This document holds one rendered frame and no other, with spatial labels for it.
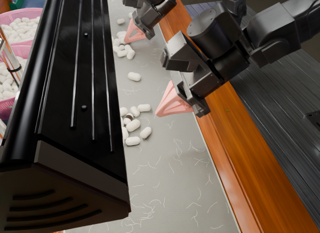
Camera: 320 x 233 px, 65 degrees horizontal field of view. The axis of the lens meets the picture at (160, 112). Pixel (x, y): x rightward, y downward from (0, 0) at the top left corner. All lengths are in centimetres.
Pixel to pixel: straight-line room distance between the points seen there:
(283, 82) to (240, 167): 46
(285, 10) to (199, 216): 38
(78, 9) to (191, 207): 38
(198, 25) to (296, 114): 48
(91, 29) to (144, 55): 59
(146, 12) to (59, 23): 61
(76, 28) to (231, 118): 45
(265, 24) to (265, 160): 26
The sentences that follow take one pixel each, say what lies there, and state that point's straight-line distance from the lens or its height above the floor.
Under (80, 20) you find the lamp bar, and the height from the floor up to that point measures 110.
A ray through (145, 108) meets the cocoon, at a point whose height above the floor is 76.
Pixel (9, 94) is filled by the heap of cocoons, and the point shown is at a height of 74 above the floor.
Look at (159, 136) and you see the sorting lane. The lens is 58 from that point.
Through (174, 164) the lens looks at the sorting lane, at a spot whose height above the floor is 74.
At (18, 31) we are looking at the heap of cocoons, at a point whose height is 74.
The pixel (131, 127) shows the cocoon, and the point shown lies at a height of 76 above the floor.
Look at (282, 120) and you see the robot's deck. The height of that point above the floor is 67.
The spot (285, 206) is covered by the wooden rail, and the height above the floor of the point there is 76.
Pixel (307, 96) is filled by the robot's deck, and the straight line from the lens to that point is 90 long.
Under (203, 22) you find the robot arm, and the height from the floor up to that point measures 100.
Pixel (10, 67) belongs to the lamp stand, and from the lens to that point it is 56.
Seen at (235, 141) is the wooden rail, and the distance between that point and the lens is 56.
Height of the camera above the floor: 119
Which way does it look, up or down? 46 degrees down
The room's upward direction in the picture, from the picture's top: straight up
